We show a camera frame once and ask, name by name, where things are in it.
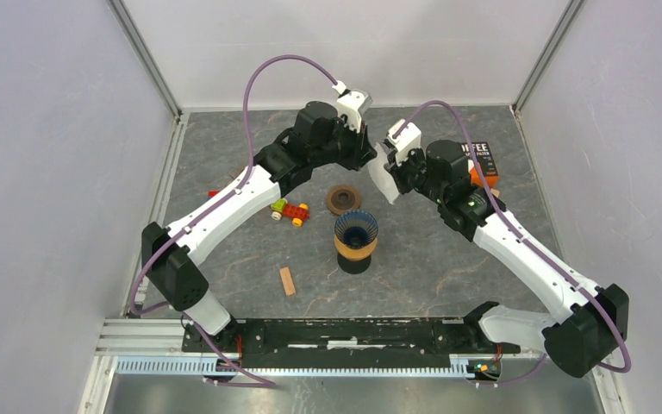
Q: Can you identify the small wooden block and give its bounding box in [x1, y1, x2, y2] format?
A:
[279, 267, 297, 297]

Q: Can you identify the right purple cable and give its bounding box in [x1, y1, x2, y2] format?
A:
[393, 100, 633, 375]

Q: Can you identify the light wooden ring holder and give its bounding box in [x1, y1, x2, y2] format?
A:
[334, 237, 378, 261]

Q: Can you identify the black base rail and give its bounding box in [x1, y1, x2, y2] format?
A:
[211, 317, 521, 369]

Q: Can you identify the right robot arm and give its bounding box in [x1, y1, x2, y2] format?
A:
[382, 138, 632, 378]

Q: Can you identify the purple cable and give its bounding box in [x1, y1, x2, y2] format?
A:
[393, 100, 633, 375]
[126, 54, 347, 318]

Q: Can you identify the colourful toy brick car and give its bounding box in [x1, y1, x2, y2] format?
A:
[269, 198, 310, 227]

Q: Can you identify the orange black coffee filter box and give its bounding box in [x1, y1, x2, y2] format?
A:
[461, 141, 499, 189]

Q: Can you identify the blue ribbed plastic dripper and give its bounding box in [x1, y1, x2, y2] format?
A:
[334, 210, 378, 249]

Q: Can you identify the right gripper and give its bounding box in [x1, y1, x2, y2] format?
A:
[384, 143, 447, 204]

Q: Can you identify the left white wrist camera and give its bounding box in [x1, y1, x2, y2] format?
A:
[332, 80, 373, 133]

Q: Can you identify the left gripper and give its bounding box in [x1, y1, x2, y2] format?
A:
[310, 114, 378, 173]

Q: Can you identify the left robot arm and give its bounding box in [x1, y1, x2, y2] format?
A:
[141, 97, 377, 352]

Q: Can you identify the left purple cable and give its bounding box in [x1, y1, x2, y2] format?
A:
[126, 54, 347, 318]

